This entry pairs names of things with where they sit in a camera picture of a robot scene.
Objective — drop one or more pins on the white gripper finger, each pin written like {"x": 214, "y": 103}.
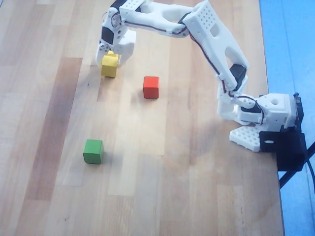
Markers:
{"x": 100, "y": 55}
{"x": 125, "y": 55}

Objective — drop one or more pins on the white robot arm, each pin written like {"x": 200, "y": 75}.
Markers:
{"x": 216, "y": 46}

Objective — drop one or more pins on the red wooden cube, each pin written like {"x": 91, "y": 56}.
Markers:
{"x": 151, "y": 87}

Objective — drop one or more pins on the green wooden cube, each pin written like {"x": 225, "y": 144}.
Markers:
{"x": 93, "y": 151}

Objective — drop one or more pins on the black table clamp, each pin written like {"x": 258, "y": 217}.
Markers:
{"x": 285, "y": 150}

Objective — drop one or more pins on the black diagonal table strut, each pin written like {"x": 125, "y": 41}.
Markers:
{"x": 286, "y": 179}

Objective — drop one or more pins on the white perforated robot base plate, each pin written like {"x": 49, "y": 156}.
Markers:
{"x": 246, "y": 138}

